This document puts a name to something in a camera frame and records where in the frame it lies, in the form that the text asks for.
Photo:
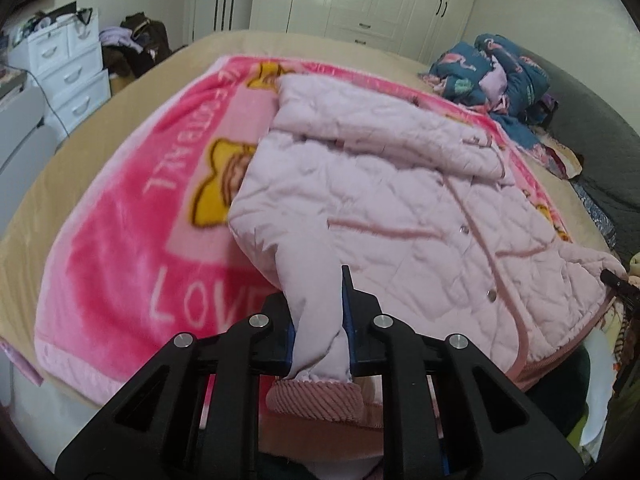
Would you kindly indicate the pink quilted jacket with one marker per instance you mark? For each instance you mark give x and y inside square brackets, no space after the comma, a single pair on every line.
[400,210]

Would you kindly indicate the white drawer unit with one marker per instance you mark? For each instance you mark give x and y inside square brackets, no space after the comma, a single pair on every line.
[65,75]

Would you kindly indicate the white wardrobe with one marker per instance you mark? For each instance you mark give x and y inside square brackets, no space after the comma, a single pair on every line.
[370,0]

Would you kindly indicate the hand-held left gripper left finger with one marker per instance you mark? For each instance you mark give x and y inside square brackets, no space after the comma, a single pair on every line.
[225,360]

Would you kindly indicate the grey padded headboard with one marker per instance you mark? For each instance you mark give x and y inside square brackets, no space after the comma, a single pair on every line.
[595,125]

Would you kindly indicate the grey padded panel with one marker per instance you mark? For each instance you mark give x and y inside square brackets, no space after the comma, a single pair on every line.
[20,125]

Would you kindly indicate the bed with beige sheet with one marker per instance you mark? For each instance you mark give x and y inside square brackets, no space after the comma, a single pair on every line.
[60,160]

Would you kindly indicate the pile of dark clothes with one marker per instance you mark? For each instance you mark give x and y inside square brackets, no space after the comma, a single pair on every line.
[137,45]

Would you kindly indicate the blue flamingo print quilt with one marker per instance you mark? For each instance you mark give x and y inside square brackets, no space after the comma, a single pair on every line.
[495,75]

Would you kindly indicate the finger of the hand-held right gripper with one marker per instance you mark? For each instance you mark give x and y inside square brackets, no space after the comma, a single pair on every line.
[622,287]

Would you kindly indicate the person's dark clothing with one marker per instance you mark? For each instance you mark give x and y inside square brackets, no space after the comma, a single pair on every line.
[560,390]

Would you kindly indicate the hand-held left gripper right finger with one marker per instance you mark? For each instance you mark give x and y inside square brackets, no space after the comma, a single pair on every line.
[400,360]

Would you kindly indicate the dark patterned sheet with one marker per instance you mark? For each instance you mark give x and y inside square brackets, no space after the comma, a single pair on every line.
[597,210]

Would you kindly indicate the pink printed blanket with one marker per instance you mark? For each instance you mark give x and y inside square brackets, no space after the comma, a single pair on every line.
[125,260]

